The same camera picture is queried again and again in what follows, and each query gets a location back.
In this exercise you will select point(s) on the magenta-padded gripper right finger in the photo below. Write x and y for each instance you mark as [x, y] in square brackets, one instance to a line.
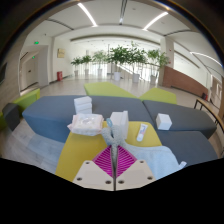
[135, 175]

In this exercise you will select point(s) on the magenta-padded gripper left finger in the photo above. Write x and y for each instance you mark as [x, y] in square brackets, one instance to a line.
[95, 175]

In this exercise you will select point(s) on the light blue-grey towel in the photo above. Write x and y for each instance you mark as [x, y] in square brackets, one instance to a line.
[156, 160]

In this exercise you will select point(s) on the yellow upholstered bench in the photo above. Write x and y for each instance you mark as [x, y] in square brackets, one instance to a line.
[80, 150]

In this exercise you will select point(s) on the white tube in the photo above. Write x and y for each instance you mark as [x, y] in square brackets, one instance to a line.
[142, 132]

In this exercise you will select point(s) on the clear plastic tissue pack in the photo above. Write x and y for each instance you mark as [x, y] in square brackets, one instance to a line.
[86, 124]

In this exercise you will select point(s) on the tall white box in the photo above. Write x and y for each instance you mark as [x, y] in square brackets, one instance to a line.
[120, 121]

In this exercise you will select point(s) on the small white cube box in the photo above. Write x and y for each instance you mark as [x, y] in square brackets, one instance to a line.
[163, 121]

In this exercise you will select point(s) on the grey upholstered bench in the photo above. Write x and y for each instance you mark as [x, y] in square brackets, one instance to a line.
[190, 116]
[190, 146]

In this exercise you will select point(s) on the long blue-grey upholstered bench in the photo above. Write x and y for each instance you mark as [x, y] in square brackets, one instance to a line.
[46, 115]

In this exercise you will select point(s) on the wooden bench with black legs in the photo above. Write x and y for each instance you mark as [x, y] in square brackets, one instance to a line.
[210, 106]

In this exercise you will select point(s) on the long green upholstered bench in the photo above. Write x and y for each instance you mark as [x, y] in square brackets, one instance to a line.
[28, 98]

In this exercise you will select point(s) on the dark grey ottoman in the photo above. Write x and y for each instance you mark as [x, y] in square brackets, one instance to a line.
[11, 115]

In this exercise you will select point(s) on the red bin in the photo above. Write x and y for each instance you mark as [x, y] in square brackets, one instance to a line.
[59, 76]

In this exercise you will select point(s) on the brown reception counter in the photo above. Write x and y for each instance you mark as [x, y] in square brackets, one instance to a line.
[183, 80]

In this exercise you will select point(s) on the row of potted plants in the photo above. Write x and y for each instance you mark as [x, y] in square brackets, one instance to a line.
[120, 56]

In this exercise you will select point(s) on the green exit sign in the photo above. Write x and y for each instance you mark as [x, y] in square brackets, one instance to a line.
[36, 42]

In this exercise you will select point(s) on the ceiling strip lights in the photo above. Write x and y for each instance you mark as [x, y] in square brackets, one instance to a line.
[87, 15]

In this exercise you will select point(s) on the framed wall picture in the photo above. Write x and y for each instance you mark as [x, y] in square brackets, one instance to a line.
[61, 53]

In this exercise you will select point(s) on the dark wall board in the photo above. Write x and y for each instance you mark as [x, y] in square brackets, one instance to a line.
[2, 74]

